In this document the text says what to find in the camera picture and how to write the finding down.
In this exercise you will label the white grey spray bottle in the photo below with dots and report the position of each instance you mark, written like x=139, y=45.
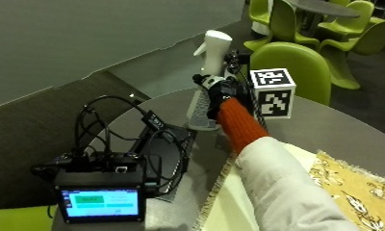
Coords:
x=213, y=51

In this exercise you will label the white marker cube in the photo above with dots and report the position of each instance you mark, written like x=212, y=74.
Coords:
x=272, y=93

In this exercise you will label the green plastic chair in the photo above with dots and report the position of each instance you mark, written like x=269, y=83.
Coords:
x=18, y=219
x=297, y=69
x=286, y=22
x=364, y=48
x=350, y=19

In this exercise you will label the black flat box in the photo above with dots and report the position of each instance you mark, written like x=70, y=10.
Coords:
x=171, y=150

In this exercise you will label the round grey table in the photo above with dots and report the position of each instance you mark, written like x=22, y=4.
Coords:
x=325, y=8

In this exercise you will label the white fringed mat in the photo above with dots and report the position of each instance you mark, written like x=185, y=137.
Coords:
x=227, y=199

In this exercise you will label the black device with screen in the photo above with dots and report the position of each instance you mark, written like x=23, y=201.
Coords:
x=99, y=195

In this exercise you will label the yellow patterned cloth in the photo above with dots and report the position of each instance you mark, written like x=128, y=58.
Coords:
x=364, y=192

